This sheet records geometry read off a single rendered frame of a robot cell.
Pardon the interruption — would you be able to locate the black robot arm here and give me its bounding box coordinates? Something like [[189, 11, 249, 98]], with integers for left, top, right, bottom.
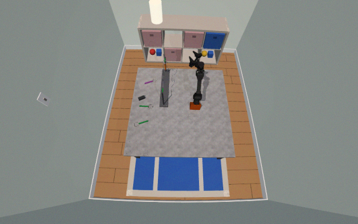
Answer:
[[190, 59, 204, 105]]

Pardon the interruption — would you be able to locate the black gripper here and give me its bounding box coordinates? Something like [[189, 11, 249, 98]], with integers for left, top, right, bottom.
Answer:
[[189, 51, 202, 67]]

